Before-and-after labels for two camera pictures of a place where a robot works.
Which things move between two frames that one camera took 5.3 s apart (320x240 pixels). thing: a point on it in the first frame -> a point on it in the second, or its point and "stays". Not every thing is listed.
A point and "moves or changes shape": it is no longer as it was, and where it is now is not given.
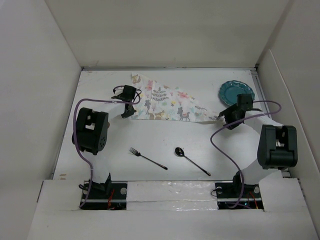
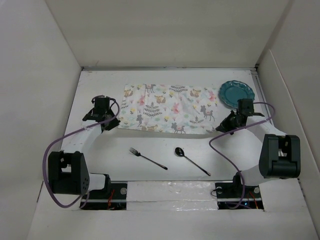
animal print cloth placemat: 159,102 moves or changes shape
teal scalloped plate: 229,90 stays
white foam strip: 171,196 stays
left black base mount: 110,195 stays
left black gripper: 128,114 -> 114,123
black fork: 138,154 stays
